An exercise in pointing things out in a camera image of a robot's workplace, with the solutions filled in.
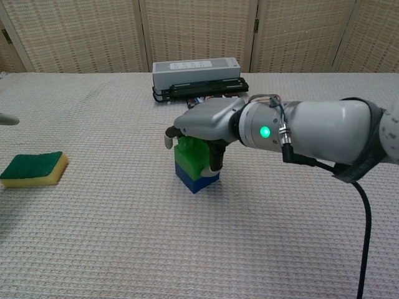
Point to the long grey and white box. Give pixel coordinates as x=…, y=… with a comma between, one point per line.
x=193, y=73

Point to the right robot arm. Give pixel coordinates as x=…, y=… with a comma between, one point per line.
x=327, y=127

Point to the black folded stand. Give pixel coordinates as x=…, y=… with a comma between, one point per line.
x=212, y=85
x=165, y=96

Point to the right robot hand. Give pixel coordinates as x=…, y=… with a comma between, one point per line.
x=205, y=120

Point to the woven folding screen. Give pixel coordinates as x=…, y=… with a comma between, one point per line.
x=199, y=31

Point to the beige woven tablecloth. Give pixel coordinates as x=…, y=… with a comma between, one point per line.
x=109, y=233

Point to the green and yellow sponge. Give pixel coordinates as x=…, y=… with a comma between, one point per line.
x=31, y=166

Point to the green toy brick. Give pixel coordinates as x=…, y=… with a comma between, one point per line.
x=190, y=159

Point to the blue toy brick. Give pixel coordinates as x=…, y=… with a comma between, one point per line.
x=196, y=182

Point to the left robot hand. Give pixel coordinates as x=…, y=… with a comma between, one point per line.
x=7, y=119

